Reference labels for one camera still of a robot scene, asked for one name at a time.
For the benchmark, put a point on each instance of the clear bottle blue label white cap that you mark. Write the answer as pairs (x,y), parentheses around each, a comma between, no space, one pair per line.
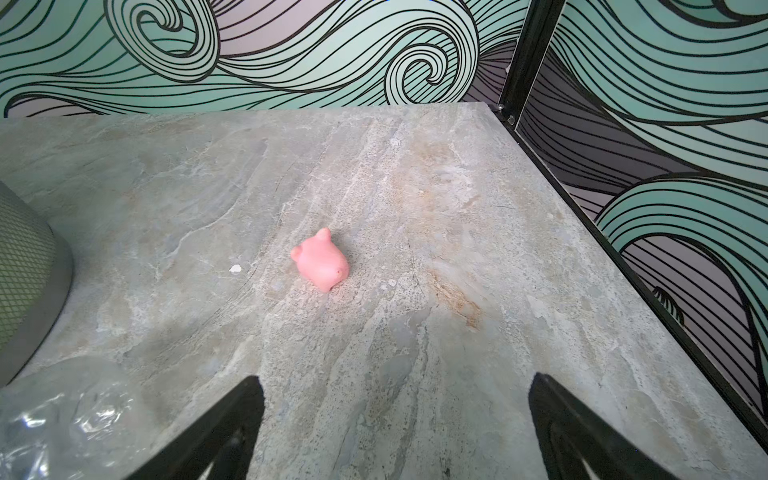
(81,418)

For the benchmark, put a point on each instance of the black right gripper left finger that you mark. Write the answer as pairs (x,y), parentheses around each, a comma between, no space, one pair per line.
(219,445)

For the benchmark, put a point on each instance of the small pink pig toy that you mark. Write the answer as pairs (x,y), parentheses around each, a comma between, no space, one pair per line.
(320,261)

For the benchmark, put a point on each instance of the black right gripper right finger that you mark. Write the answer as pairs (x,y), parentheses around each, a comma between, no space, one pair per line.
(576,443)

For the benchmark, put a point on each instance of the grey mesh waste bin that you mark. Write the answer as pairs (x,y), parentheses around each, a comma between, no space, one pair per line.
(37,269)

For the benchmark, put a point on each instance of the black corner frame post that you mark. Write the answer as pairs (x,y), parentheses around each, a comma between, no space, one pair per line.
(540,22)

